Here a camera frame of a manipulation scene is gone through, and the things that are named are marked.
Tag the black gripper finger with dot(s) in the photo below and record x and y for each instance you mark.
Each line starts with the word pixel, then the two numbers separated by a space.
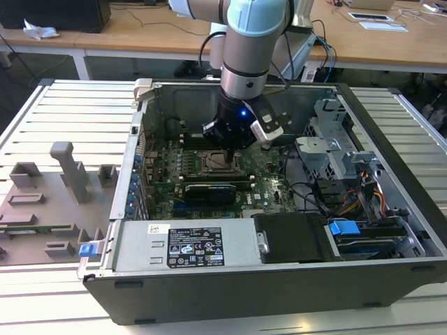
pixel 229 156

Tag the silver topped CPU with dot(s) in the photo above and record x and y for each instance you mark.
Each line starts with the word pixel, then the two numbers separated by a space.
pixel 214 162

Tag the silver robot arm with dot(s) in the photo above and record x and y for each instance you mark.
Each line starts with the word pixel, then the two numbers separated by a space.
pixel 244 52

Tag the black RAM slot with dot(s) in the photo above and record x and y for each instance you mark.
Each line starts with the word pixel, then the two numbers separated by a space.
pixel 192 140
pixel 192 144
pixel 216 175
pixel 216 179

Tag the CPU socket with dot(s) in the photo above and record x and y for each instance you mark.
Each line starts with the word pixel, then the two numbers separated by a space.
pixel 199 171

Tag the black plastic drive cover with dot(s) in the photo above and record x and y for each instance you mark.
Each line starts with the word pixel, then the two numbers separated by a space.
pixel 297 240

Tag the round coin cell battery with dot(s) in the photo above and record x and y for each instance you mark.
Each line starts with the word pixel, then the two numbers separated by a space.
pixel 266 146

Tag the black graphics card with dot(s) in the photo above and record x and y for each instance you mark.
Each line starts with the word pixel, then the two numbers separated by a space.
pixel 209 195

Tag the green motherboard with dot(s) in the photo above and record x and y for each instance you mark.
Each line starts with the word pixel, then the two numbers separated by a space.
pixel 265 195

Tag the black round case speaker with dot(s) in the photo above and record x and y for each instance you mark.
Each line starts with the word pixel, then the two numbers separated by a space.
pixel 173 128

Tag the silver metal drive cage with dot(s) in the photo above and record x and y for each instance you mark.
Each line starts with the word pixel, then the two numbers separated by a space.
pixel 314 153

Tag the beige case latch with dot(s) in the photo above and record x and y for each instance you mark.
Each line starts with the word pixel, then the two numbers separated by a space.
pixel 144 89

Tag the wooden desk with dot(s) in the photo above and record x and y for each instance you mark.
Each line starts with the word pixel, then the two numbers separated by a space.
pixel 157 38
pixel 42 43

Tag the silver power supply unit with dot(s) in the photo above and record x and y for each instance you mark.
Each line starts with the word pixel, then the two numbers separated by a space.
pixel 139 244

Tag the hard disk in blue carrier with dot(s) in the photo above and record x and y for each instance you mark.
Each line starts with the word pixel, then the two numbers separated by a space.
pixel 344 227

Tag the black and grey PC case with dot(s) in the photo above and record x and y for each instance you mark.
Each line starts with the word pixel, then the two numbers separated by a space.
pixel 209 296

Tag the grey parts rack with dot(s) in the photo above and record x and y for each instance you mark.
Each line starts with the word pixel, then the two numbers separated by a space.
pixel 70 195

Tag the blue plastic case latch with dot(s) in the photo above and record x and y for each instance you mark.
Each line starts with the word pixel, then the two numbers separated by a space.
pixel 87 250

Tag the white paper sheet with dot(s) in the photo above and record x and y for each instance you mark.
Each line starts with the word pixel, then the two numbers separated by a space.
pixel 384 27

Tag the silver laptop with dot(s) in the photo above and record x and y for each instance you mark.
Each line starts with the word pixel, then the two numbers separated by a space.
pixel 370 3

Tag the green RAM stick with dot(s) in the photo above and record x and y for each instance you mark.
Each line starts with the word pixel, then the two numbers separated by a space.
pixel 35 230

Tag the black box on desk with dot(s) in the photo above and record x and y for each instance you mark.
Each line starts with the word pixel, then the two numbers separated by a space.
pixel 52 14

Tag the crumpled white paper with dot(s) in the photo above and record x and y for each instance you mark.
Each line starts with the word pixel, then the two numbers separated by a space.
pixel 40 30

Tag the smartphone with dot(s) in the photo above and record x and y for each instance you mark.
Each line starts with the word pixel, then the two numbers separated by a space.
pixel 434 6

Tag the small wrist camera box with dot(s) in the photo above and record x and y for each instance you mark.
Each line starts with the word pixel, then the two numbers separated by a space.
pixel 209 128

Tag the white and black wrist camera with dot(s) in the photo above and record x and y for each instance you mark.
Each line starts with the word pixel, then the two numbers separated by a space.
pixel 267 127

